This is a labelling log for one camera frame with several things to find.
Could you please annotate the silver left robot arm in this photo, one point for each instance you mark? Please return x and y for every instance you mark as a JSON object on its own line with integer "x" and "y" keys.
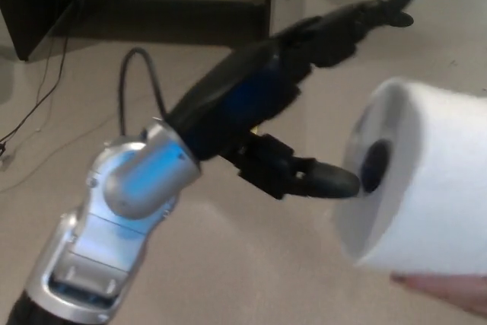
{"x": 114, "y": 207}

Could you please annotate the person's bare hand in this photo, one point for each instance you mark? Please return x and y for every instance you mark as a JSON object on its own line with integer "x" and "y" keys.
{"x": 445, "y": 292}

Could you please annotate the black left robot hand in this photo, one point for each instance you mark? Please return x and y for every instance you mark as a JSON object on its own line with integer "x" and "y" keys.
{"x": 243, "y": 85}

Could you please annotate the white toilet paper roll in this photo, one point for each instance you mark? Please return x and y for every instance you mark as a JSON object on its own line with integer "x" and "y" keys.
{"x": 430, "y": 173}

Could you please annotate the dark wooden desk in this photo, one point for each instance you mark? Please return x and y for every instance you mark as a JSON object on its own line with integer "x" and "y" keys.
{"x": 30, "y": 1}

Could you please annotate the black and white plug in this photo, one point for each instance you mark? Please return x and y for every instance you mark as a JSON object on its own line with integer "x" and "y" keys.
{"x": 4, "y": 155}

